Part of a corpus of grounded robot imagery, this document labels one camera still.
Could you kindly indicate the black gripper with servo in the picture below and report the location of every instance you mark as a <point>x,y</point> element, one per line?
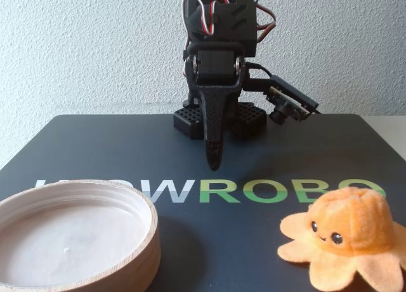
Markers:
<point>216,66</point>

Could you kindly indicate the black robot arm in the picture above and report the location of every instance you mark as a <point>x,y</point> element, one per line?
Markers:
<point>236,22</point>

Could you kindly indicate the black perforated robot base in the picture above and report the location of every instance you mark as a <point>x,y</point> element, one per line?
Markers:
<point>250,120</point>

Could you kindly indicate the orange octopus plush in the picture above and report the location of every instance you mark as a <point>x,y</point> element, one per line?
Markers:
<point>349,228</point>

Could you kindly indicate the dark printed work mat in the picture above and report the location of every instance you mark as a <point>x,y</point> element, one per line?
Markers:
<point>241,235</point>

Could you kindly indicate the white wooden-rimmed bowl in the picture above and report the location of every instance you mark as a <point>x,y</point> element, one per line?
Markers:
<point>73,238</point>

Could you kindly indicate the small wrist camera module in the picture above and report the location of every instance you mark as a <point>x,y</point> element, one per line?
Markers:
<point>287,101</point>

